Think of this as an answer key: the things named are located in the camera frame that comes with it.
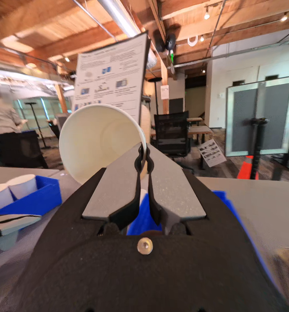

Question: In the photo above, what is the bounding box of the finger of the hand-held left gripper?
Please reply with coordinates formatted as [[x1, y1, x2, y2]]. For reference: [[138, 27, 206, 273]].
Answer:
[[0, 216, 42, 241], [0, 214, 42, 225]]

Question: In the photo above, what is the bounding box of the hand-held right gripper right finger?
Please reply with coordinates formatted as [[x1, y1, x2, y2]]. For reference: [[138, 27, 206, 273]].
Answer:
[[146, 144, 206, 235]]

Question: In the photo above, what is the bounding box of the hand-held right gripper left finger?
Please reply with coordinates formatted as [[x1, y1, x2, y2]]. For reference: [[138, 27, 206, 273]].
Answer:
[[82, 143, 144, 231]]

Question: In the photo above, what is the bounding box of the blue plastic bin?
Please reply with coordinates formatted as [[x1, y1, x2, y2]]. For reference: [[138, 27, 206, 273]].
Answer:
[[127, 190, 280, 293], [0, 175, 63, 221]]

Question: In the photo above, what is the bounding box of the white floor sign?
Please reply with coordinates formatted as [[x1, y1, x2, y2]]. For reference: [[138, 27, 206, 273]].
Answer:
[[199, 139, 227, 167]]

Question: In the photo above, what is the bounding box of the black mesh office chair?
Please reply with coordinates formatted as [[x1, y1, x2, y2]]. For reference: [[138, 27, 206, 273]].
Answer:
[[151, 111, 192, 156]]

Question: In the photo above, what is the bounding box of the orange traffic cone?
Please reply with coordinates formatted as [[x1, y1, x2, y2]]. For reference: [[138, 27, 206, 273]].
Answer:
[[237, 156, 259, 180]]

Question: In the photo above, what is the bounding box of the wooden document stand white base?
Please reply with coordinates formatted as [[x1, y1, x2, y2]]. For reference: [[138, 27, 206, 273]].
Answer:
[[71, 31, 152, 145]]

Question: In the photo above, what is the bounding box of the black tripod pole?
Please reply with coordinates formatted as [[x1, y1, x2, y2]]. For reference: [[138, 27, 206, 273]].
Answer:
[[248, 118, 269, 180]]

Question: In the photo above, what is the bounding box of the black floor lamp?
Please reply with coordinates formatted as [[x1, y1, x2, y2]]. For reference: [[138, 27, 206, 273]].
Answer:
[[148, 78, 162, 115]]

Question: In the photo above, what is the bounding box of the black tripod stand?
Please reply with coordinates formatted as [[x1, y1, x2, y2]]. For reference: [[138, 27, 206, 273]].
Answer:
[[25, 102, 51, 149]]

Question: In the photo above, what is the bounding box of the printed instruction sheet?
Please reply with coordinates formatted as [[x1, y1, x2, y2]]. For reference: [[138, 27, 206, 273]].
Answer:
[[71, 32, 151, 117]]

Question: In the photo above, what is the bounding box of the black ceiling speaker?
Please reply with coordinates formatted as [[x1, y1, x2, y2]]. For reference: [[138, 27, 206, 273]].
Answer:
[[153, 29, 176, 53]]

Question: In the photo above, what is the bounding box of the grey divider panel silver frame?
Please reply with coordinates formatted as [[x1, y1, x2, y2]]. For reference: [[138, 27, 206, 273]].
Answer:
[[225, 75, 289, 157]]

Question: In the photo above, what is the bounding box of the silver air duct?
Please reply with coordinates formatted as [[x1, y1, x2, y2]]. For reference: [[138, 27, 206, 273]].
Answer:
[[97, 0, 157, 69]]

